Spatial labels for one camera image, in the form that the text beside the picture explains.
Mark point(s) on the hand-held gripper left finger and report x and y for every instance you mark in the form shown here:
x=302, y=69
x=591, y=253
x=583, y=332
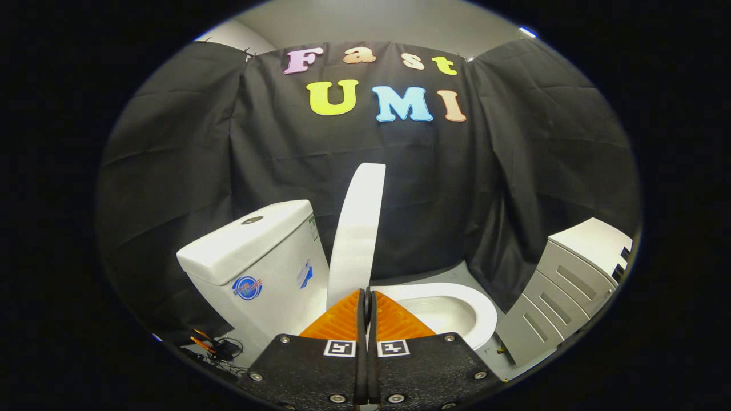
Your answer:
x=320, y=371

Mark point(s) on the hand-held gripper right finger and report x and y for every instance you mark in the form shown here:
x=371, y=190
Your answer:
x=422, y=371

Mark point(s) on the white toilet lid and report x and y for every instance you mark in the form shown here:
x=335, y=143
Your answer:
x=357, y=228

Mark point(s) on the silver flush button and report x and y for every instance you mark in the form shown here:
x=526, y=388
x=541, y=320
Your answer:
x=252, y=220

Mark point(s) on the black backdrop cloth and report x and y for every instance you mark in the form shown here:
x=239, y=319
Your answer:
x=400, y=200

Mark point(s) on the white drawer cabinet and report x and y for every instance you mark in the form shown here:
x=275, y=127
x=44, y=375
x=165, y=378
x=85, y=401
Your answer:
x=571, y=279

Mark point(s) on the small ceiling light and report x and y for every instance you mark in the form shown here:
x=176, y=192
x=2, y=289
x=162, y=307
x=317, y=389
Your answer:
x=526, y=32

